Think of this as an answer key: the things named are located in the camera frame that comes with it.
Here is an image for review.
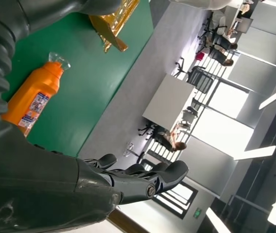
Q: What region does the yellow plastic wrapped cardboard box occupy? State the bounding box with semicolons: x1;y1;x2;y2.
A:
88;0;141;53

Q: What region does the green table mat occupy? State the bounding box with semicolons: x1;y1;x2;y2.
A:
2;0;154;159

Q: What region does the white office table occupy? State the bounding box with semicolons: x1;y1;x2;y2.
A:
142;74;195;131

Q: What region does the grey office chair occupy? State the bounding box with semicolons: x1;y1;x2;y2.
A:
180;98;200;130

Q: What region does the black office chair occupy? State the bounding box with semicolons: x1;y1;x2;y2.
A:
187;66;214;95

